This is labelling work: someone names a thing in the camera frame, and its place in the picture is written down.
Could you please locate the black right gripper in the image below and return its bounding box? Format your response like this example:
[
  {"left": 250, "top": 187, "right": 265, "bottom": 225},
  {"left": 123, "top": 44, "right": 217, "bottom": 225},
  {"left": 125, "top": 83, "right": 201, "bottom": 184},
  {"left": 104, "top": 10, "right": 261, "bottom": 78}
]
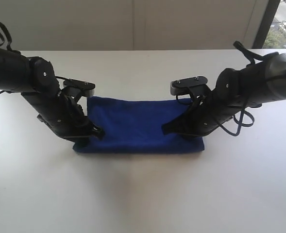
[{"left": 161, "top": 92, "right": 240, "bottom": 137}]

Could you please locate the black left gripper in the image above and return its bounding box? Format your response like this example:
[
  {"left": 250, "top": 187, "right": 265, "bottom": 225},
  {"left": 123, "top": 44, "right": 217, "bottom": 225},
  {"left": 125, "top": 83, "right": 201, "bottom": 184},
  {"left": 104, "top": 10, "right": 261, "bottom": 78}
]
[{"left": 22, "top": 92, "right": 105, "bottom": 147}]

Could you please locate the blue towel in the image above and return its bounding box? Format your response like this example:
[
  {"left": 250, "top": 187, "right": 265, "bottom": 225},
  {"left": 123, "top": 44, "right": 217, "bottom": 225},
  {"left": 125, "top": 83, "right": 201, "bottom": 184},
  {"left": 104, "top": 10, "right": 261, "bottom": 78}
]
[{"left": 73, "top": 96, "right": 205, "bottom": 154}]

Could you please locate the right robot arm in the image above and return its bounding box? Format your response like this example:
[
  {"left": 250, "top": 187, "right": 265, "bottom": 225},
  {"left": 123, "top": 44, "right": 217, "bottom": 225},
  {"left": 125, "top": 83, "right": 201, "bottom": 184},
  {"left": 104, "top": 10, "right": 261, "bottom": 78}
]
[{"left": 162, "top": 52, "right": 286, "bottom": 137}]

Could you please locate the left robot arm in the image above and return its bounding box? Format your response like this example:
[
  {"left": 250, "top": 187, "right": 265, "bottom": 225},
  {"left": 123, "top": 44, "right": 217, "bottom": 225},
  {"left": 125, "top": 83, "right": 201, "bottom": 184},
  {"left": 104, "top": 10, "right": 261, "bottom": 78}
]
[{"left": 0, "top": 48, "right": 105, "bottom": 145}]

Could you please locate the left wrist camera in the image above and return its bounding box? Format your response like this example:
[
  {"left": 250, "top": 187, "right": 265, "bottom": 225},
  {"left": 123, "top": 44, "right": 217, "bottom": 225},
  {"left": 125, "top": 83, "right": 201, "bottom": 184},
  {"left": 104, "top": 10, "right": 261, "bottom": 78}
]
[{"left": 59, "top": 77, "right": 96, "bottom": 102}]

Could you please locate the right black cable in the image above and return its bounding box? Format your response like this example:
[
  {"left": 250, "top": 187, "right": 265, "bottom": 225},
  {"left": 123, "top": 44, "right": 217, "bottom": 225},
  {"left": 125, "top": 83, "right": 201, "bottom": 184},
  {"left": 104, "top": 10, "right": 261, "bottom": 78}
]
[{"left": 175, "top": 40, "right": 265, "bottom": 137}]

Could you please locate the black cable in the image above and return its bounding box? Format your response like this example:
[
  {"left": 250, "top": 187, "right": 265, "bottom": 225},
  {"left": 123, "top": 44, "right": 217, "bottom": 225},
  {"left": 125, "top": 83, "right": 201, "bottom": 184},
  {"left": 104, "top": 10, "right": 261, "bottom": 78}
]
[
  {"left": 175, "top": 40, "right": 265, "bottom": 137},
  {"left": 0, "top": 21, "right": 70, "bottom": 98}
]

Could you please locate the left black cable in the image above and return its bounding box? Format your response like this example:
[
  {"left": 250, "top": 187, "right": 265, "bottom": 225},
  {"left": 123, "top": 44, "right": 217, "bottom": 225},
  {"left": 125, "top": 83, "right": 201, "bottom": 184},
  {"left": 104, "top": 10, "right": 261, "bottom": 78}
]
[{"left": 0, "top": 21, "right": 70, "bottom": 98}]

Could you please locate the dark window frame post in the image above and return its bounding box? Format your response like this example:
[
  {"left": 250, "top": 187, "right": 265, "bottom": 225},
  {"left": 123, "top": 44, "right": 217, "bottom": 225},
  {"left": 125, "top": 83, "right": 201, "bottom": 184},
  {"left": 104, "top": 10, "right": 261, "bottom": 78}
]
[{"left": 252, "top": 0, "right": 281, "bottom": 49}]

